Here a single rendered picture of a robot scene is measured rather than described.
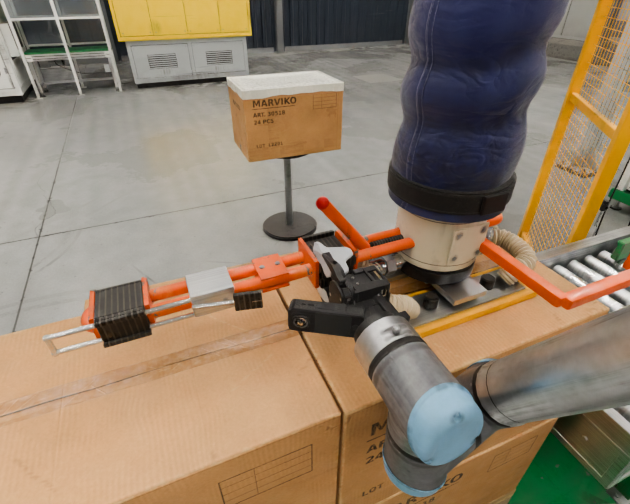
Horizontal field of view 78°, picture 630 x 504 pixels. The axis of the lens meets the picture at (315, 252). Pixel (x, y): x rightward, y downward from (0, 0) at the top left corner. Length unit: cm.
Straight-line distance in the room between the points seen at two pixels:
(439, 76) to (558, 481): 155
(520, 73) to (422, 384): 44
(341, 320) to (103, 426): 39
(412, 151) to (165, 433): 58
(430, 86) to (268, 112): 175
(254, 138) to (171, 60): 559
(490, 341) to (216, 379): 50
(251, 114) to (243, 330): 169
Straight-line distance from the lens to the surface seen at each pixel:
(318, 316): 58
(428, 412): 48
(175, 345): 78
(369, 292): 61
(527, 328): 86
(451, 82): 63
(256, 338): 75
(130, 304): 65
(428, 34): 65
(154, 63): 783
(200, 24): 782
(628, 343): 45
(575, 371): 49
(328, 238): 74
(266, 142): 238
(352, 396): 67
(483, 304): 85
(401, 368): 50
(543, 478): 185
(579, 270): 190
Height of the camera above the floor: 149
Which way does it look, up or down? 35 degrees down
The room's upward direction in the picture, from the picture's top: straight up
